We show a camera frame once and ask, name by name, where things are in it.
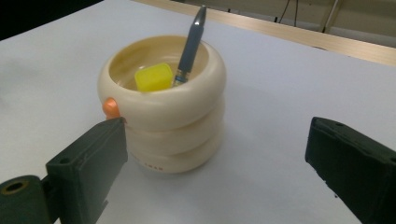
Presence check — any blue pen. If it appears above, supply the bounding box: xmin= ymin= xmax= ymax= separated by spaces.
xmin=172 ymin=4 xmax=207 ymax=88

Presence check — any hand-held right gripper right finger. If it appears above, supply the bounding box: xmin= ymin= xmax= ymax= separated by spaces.
xmin=304 ymin=117 xmax=396 ymax=224

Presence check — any yellow highlighter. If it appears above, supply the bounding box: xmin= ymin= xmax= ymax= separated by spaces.
xmin=134 ymin=62 xmax=174 ymax=93

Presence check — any white table sheet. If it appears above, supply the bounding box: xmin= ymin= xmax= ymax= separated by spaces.
xmin=0 ymin=0 xmax=396 ymax=224

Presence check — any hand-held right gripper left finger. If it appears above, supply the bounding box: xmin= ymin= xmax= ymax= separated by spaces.
xmin=45 ymin=117 xmax=129 ymax=224

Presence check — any cream duck pen holder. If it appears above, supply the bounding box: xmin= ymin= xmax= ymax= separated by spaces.
xmin=97 ymin=35 xmax=228 ymax=175

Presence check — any black wall cable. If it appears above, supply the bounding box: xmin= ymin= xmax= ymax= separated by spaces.
xmin=277 ymin=0 xmax=300 ymax=28

